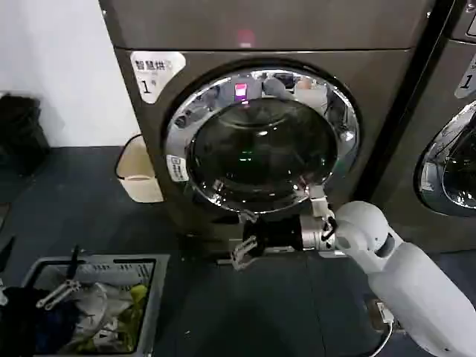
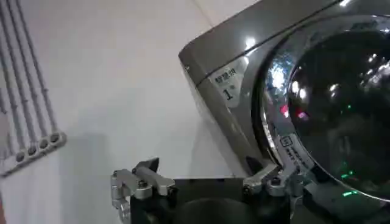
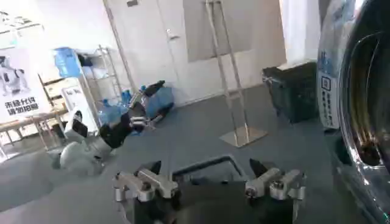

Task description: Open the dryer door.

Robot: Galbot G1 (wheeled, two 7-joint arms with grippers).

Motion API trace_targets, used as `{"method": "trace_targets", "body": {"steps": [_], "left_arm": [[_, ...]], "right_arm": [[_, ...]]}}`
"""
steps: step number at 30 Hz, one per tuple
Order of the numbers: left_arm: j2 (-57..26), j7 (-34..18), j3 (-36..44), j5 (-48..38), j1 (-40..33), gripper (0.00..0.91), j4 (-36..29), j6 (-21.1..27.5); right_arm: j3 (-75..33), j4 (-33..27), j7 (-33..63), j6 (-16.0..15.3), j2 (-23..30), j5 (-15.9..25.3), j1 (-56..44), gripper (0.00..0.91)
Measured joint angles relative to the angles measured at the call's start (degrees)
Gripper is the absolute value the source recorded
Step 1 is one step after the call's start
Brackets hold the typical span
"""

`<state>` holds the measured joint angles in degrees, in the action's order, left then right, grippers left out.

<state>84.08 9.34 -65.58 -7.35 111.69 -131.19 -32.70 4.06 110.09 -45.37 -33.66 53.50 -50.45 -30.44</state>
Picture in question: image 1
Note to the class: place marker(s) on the small white code sticker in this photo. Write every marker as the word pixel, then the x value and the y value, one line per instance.
pixel 177 168

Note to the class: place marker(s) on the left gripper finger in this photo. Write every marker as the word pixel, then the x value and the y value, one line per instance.
pixel 6 256
pixel 63 290

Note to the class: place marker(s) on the grey dryer numbered one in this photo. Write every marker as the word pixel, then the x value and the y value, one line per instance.
pixel 372 111

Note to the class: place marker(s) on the yellow-green cloth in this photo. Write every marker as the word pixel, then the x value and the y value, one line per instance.
pixel 135 301

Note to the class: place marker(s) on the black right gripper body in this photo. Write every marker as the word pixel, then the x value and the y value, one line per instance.
pixel 277 233

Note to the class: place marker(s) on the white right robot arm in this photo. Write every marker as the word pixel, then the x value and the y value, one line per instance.
pixel 409 271

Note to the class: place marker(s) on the floor power socket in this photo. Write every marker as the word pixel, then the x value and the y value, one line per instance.
pixel 385 314

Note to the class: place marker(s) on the dark blue cloth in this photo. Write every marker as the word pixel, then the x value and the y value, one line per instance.
pixel 52 327

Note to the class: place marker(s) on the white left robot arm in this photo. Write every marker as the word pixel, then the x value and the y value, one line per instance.
pixel 3 294

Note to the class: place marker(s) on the round glass dryer door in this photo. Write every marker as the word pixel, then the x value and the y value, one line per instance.
pixel 453 167
pixel 260 148

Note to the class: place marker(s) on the grey dryer with partial label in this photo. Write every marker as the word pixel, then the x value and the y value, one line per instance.
pixel 446 130

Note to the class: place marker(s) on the beige plastic bin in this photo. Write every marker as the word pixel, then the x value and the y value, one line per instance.
pixel 139 175

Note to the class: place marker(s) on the grey laundry basket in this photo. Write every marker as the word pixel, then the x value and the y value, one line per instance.
pixel 156 297

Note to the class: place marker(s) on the white number sticker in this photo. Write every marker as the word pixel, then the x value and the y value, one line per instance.
pixel 469 78
pixel 152 74

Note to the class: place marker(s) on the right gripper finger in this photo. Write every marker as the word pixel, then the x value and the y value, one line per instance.
pixel 248 216
pixel 243 253

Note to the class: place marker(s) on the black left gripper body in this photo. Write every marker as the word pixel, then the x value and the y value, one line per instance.
pixel 22 305

